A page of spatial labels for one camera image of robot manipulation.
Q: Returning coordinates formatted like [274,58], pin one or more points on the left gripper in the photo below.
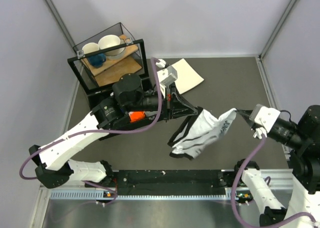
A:
[175,103]

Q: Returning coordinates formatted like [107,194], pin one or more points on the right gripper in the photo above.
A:
[248,112]

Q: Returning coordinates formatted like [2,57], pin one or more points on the white underwear black waistband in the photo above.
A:
[199,131]

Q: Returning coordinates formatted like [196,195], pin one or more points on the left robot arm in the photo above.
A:
[55,166]

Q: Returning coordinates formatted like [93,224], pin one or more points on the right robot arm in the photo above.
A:
[303,140]

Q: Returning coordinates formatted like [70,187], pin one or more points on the white square plate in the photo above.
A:
[188,78]

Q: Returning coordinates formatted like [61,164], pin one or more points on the orange rolled cloth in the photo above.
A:
[136,116]

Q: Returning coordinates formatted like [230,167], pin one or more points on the black compartment box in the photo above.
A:
[110,87]

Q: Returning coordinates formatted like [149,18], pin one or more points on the wooden shelf board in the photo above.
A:
[129,61]

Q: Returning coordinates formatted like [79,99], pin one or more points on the glass display case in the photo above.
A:
[117,29]

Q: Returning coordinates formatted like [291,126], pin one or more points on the blue mug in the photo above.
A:
[97,60]

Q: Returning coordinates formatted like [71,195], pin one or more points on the large white bowl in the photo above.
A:
[110,41]

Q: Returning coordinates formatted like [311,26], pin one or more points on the small white bowl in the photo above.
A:
[90,47]

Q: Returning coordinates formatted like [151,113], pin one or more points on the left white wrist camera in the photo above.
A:
[166,75]

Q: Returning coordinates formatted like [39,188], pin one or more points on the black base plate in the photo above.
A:
[171,182]

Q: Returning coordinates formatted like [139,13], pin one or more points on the grey cable duct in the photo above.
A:
[103,194]

